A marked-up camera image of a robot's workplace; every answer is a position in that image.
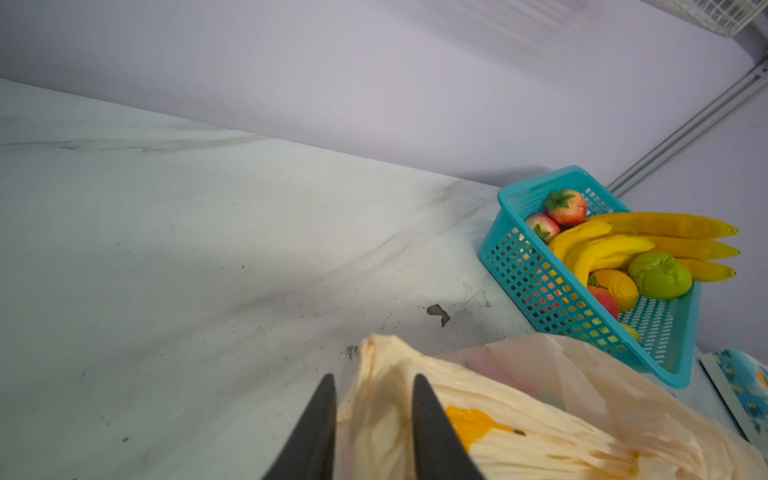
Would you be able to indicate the cream banana print plastic bag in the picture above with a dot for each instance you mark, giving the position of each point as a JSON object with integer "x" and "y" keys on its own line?
{"x": 533, "y": 407}

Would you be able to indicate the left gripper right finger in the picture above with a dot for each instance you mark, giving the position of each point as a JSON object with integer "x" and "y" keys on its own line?
{"x": 438, "y": 452}

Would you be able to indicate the orange fake fruit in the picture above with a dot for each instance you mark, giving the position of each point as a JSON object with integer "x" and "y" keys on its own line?
{"x": 619, "y": 285}

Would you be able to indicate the white wire wall basket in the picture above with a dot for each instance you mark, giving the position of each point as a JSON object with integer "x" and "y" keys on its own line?
{"x": 726, "y": 18}

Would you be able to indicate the aluminium frame corner post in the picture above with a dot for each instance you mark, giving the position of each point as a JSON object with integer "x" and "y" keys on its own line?
{"x": 725, "y": 105}

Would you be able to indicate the teal plastic fruit basket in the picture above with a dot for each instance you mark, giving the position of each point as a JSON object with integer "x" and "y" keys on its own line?
{"x": 656, "y": 337}

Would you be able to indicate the green fake pear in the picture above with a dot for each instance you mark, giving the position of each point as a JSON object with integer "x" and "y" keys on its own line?
{"x": 660, "y": 276}

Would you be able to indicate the red fake strawberry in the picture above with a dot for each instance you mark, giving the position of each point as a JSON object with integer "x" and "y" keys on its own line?
{"x": 606, "y": 299}
{"x": 568, "y": 208}
{"x": 543, "y": 226}

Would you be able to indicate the colourful tissue pack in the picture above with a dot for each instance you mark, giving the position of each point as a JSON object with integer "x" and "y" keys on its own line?
{"x": 741, "y": 381}

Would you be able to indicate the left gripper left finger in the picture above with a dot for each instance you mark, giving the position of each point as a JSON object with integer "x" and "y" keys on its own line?
{"x": 309, "y": 451}

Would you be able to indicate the yellow fake banana bunch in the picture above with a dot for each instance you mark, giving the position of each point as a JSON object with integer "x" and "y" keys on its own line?
{"x": 613, "y": 241}

